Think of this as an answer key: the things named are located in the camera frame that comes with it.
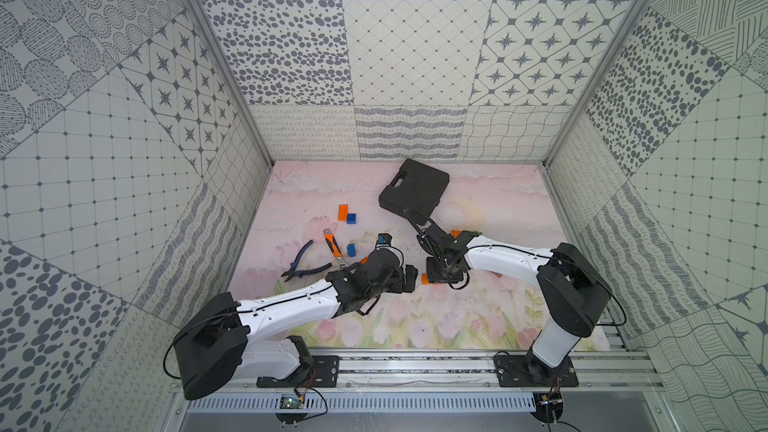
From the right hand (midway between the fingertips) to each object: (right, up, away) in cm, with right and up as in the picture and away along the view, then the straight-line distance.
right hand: (438, 279), depth 89 cm
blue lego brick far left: (-29, +17, +15) cm, 36 cm away
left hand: (-8, +4, -10) cm, 13 cm away
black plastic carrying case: (-6, +27, +19) cm, 33 cm away
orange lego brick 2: (-20, +12, -25) cm, 34 cm away
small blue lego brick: (-28, +7, +8) cm, 30 cm away
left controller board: (-39, -25, -17) cm, 49 cm away
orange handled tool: (-34, +9, +8) cm, 35 cm away
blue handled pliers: (-44, +2, +2) cm, 44 cm away
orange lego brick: (-32, +19, +16) cm, 41 cm away
